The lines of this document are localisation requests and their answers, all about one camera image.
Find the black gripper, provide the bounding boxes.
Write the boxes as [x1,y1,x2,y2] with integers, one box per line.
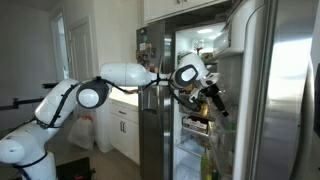
[201,84,229,117]

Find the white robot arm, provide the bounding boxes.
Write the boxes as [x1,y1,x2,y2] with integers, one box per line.
[0,52,228,180]

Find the open refrigerator door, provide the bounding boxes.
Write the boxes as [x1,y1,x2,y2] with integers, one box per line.
[216,0,319,180]

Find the stainless steel refrigerator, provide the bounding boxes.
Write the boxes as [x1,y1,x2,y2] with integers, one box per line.
[135,0,320,180]

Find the white kitchen cabinet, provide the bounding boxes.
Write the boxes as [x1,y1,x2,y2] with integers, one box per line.
[110,99,140,164]

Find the white trash bag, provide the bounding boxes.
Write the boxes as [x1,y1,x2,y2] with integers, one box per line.
[68,116,94,150]

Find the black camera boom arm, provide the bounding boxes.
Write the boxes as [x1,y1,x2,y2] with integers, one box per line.
[0,83,56,111]

